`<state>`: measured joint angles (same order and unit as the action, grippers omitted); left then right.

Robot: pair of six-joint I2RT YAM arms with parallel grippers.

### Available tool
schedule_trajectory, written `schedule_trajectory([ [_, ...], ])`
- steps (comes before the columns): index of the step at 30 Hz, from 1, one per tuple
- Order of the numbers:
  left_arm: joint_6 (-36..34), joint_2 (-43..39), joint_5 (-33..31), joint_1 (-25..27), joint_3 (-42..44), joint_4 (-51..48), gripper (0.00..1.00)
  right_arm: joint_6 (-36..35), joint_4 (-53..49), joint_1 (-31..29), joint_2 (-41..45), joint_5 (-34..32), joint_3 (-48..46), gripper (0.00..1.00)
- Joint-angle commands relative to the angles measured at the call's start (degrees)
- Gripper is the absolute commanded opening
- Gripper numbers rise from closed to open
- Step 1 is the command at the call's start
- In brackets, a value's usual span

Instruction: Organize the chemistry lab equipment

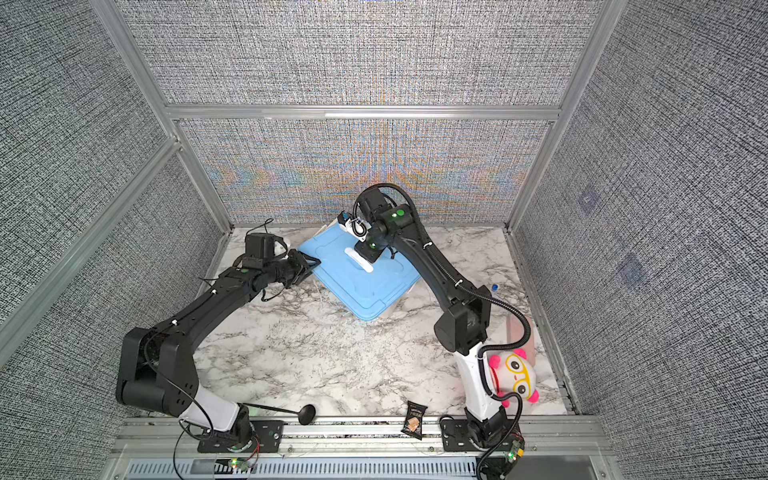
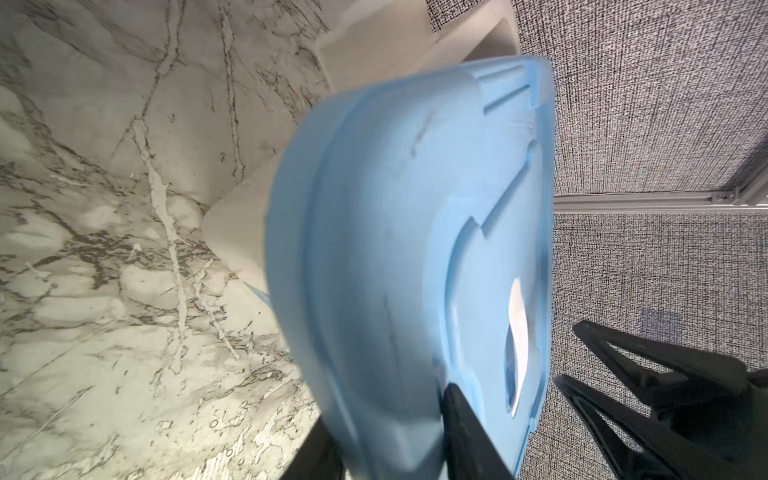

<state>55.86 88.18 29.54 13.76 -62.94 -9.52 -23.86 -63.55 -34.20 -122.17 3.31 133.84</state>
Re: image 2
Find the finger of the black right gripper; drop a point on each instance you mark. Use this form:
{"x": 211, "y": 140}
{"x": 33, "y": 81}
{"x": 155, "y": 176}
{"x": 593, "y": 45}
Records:
{"x": 663, "y": 375}
{"x": 638, "y": 447}

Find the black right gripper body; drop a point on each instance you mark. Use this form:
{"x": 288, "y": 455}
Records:
{"x": 731, "y": 433}

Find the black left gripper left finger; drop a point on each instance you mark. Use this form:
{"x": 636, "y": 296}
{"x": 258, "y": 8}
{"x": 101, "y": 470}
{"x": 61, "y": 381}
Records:
{"x": 317, "y": 458}

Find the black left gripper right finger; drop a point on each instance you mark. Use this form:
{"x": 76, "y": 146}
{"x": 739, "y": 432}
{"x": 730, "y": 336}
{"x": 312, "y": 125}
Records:
{"x": 468, "y": 450}

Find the blue plastic bin lid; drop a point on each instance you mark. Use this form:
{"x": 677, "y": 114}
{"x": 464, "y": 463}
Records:
{"x": 416, "y": 252}

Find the white plastic storage bin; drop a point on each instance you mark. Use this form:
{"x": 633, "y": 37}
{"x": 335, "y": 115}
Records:
{"x": 371, "y": 42}

